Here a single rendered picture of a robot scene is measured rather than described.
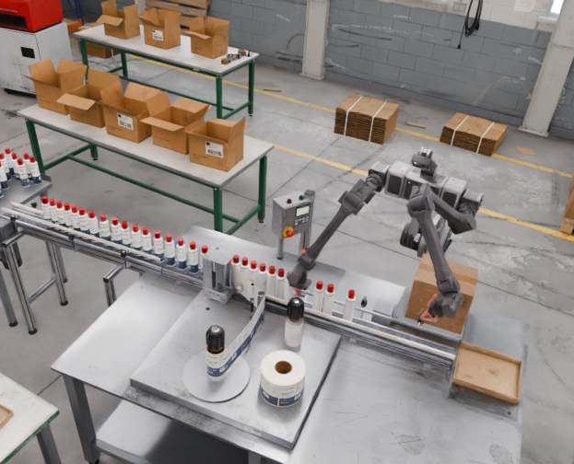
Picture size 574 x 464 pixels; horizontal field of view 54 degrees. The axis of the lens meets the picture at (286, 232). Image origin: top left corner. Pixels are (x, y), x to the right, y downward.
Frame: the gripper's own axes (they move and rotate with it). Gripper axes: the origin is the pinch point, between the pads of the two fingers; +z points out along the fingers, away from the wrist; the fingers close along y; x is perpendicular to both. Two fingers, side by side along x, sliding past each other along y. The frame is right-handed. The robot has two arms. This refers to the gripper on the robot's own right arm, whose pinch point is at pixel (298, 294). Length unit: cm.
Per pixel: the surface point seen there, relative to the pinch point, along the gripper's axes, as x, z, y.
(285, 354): -41.0, -0.5, 9.5
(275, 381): -57, 0, 11
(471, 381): -2, 19, 91
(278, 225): 6.7, -34.1, -15.8
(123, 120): 139, 5, -210
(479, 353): 19, 19, 93
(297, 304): -23.6, -15.9, 7.3
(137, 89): 172, -9, -217
